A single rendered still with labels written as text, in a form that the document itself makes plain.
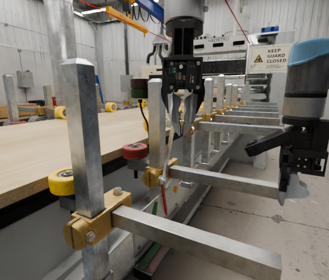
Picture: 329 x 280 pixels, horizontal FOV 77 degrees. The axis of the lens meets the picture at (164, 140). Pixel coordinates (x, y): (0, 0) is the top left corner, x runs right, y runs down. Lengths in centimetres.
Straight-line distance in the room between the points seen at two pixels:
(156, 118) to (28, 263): 47
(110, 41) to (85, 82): 1130
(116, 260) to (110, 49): 1124
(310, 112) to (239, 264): 31
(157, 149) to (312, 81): 37
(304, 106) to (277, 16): 919
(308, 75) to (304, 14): 929
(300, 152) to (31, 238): 64
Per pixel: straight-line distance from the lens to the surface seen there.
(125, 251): 58
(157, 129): 55
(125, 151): 66
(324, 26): 976
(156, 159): 58
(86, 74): 36
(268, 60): 303
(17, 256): 63
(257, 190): 57
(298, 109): 50
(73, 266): 70
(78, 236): 40
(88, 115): 35
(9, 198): 50
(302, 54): 50
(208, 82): 101
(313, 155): 52
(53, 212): 64
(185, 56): 39
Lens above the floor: 109
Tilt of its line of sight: 14 degrees down
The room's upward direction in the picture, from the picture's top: straight up
